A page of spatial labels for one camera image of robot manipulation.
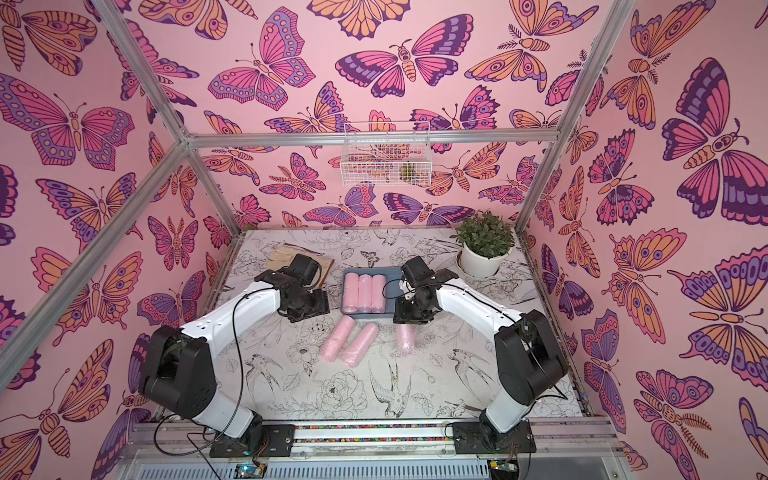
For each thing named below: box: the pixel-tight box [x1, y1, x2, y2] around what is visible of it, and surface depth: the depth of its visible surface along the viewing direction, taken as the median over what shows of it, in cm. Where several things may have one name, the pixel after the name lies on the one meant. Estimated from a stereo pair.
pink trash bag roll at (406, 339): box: [397, 324, 416, 357], surface depth 83 cm
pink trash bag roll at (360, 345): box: [342, 322, 380, 368], surface depth 89 cm
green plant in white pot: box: [455, 210, 515, 279], surface depth 96 cm
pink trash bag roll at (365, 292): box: [358, 274, 373, 313], surface depth 102 cm
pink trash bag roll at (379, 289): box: [371, 274, 387, 314], surface depth 100 cm
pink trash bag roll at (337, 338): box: [321, 315, 355, 363], surface depth 89 cm
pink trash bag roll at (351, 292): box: [343, 272, 359, 313], surface depth 100 cm
